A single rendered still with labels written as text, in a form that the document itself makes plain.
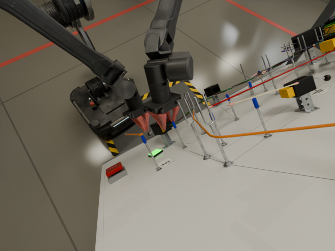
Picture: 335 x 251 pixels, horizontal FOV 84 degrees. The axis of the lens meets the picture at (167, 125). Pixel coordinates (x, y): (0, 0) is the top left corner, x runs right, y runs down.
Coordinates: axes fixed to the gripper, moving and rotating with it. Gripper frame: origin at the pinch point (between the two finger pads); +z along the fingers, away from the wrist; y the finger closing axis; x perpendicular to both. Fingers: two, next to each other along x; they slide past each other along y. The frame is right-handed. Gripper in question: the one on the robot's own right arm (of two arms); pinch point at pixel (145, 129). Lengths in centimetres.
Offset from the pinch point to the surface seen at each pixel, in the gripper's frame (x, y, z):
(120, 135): 114, 23, 31
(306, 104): -48, 16, -3
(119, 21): 224, 127, -98
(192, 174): -37.2, -10.7, 0.8
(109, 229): -33.2, -28.2, 1.6
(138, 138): 102, 34, 39
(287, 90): -46.0, 13.4, -7.3
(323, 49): -43, 47, -8
